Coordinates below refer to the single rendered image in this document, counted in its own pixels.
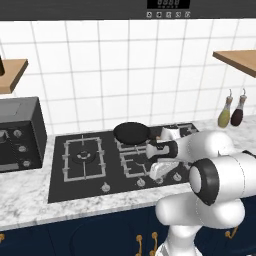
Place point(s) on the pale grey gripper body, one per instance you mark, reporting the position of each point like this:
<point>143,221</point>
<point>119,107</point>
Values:
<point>163,169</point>

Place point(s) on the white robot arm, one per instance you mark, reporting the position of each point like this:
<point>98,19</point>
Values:
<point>220,173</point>

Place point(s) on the grey burner grate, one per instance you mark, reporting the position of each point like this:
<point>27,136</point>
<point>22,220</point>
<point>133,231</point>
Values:
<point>128,161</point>
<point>100,156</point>

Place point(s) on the silver hob knob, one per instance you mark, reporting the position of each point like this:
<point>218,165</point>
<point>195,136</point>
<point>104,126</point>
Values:
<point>141,182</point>
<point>106,188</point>
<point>177,177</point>
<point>160,181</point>

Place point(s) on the black frying pan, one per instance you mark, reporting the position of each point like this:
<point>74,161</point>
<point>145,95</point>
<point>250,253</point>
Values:
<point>131,132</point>

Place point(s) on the black gas hob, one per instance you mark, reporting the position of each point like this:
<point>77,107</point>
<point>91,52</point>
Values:
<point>110,173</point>

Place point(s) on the navy cupboard door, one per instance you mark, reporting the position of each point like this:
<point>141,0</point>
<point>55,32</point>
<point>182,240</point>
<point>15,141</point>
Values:
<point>106,233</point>
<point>33,241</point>
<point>248,226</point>

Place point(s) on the dark red vinegar bottle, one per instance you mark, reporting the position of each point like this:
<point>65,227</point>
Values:
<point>237,116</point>

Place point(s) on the silver toaster oven knob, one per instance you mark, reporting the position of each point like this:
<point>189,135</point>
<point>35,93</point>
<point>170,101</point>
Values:
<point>22,148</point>
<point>26,163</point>
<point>17,133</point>

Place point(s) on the black toaster oven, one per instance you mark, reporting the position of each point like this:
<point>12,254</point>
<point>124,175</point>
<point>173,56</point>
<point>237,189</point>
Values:
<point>23,133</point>

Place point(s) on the dark range hood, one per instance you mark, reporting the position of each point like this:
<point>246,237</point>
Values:
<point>83,8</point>

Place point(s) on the wooden wall shelf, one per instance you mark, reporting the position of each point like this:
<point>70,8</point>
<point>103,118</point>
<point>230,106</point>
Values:
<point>11,75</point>
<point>240,60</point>

